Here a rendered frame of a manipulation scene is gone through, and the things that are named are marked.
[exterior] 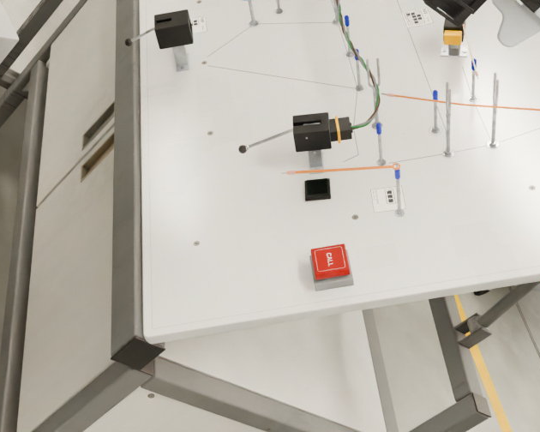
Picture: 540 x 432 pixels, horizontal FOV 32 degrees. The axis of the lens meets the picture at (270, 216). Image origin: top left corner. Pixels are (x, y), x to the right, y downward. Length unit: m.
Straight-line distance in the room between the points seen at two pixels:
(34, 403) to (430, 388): 2.16
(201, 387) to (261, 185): 0.33
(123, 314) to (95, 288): 0.22
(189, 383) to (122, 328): 0.15
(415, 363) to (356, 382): 1.82
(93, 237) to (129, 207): 0.19
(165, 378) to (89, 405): 0.13
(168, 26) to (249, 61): 0.16
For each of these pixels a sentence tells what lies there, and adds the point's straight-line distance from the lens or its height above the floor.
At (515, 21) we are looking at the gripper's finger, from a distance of 1.00.
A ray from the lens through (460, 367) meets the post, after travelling 1.73.
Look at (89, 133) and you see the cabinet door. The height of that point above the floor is 0.64.
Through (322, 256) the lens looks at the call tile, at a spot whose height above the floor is 1.10.
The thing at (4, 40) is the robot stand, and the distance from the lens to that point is 1.19.
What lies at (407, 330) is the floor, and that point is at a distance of 3.71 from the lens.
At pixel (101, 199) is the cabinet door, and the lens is 1.77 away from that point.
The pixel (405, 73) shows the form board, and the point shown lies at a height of 1.22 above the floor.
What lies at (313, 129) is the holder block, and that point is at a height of 1.15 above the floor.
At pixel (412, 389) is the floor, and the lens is 3.52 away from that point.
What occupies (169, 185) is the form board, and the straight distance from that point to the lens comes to 1.56.
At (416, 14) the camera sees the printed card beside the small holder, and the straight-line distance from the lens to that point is 1.81.
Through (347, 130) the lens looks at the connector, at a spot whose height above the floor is 1.18.
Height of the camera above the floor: 1.78
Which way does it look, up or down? 31 degrees down
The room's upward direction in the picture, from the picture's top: 49 degrees clockwise
